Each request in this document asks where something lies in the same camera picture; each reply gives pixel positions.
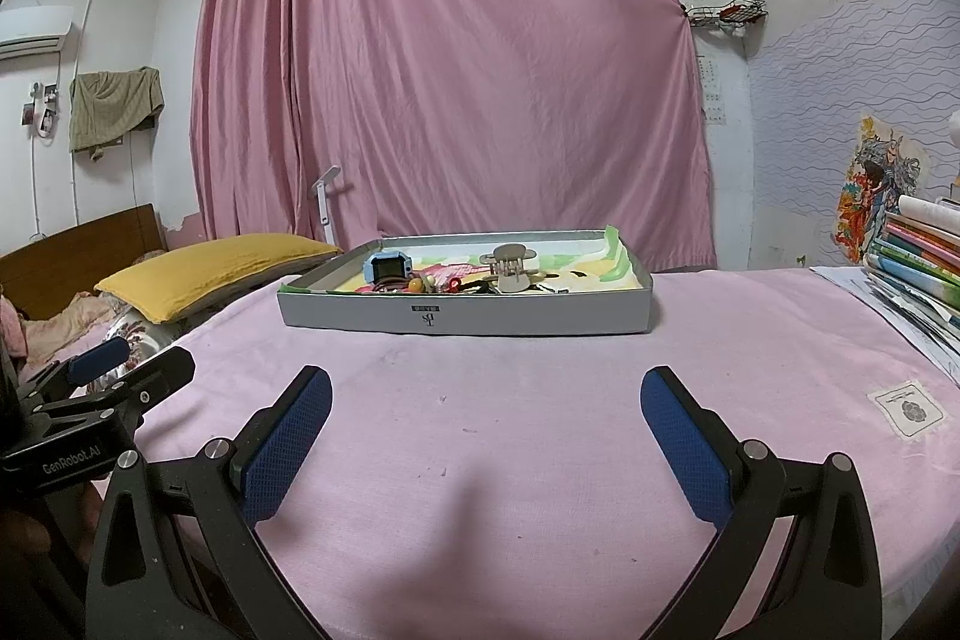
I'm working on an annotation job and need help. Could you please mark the white desk lamp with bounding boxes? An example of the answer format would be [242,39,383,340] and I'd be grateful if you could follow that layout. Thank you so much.
[311,164,355,251]

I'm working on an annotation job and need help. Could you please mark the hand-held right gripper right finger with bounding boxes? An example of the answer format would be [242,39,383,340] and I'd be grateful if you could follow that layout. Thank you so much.
[639,365,886,640]

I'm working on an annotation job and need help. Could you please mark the loose white papers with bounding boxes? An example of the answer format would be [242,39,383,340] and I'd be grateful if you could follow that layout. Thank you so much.
[810,265,960,386]

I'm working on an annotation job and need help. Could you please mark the pink curtain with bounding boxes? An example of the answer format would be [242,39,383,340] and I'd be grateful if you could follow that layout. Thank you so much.
[191,0,717,272]

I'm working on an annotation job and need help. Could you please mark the pink blanket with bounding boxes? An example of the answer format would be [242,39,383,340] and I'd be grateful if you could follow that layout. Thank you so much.
[112,269,960,640]

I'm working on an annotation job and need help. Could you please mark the wall calendar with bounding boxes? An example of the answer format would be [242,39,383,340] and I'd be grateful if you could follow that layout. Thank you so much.
[696,53,730,125]

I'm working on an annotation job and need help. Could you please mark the white air conditioner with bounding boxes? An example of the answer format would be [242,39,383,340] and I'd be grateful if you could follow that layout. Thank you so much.
[0,4,76,60]

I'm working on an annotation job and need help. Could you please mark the beige bedding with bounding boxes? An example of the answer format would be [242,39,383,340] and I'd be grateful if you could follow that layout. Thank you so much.
[0,289,121,365]

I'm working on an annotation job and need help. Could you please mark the wall hook with photos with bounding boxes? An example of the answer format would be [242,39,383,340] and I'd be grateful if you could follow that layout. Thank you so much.
[21,80,62,142]

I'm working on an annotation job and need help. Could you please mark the beige hair claw clip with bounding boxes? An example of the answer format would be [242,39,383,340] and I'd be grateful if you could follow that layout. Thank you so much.
[478,241,541,295]

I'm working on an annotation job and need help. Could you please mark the yellow pillow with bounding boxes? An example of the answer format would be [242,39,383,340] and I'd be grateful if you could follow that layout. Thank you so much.
[94,233,346,324]

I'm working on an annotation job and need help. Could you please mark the grey cardboard box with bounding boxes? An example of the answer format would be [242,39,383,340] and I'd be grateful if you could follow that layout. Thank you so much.
[276,225,655,337]

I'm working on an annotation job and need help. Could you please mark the green hanging cloth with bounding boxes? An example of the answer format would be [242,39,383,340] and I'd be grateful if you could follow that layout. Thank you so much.
[69,66,166,161]

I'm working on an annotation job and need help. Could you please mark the blue smartwatch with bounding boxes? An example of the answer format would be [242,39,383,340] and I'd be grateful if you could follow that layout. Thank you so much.
[362,250,415,294]

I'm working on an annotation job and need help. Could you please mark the person's left forearm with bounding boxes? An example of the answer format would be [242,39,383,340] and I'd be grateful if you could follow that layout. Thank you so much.
[0,482,102,640]

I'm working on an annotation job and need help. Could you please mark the stack of books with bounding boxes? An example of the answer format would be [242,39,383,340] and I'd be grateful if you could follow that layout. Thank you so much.
[862,194,960,345]

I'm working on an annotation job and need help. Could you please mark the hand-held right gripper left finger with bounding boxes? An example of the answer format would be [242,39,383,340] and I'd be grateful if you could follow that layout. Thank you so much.
[85,364,335,640]

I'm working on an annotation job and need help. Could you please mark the wire wall rack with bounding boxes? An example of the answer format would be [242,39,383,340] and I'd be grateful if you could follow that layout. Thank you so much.
[684,0,769,30]

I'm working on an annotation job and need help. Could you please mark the wooden headboard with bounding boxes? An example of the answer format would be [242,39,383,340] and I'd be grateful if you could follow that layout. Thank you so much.
[0,203,167,320]

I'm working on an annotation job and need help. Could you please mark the cartoon figure wall sticker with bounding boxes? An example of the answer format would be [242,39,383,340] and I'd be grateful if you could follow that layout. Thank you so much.
[836,113,931,268]

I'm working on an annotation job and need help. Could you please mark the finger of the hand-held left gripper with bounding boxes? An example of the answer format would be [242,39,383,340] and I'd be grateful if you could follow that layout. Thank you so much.
[13,337,133,406]
[86,345,197,437]

